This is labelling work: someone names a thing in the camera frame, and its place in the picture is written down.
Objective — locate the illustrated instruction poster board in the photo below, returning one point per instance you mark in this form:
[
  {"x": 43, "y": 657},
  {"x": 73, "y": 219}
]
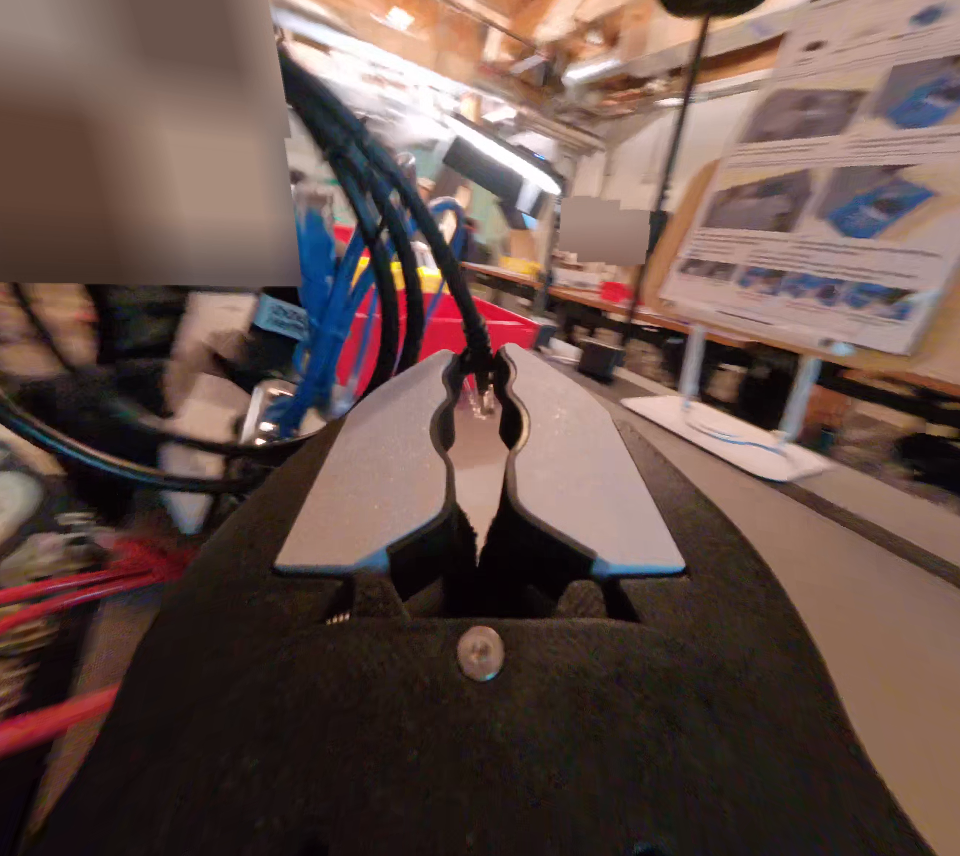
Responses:
[{"x": 825, "y": 143}]

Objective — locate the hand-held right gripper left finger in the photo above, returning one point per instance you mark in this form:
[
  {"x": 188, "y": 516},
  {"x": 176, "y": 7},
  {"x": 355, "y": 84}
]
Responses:
[{"x": 375, "y": 481}]

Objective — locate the red plastic bin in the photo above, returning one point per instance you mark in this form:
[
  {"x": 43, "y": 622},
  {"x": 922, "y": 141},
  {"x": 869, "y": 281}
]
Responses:
[{"x": 510, "y": 334}]

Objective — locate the wooden background desk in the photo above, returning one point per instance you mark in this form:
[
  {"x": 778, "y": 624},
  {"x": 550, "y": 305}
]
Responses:
[{"x": 525, "y": 278}]

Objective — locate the black and white light bar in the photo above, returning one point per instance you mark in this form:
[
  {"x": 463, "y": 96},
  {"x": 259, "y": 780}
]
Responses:
[{"x": 487, "y": 169}]

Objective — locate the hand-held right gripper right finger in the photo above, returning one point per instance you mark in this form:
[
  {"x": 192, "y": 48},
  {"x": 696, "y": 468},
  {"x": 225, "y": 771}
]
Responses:
[{"x": 592, "y": 488}]

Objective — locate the black power cube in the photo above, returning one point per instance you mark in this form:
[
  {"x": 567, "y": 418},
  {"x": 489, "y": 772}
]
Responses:
[{"x": 600, "y": 357}]

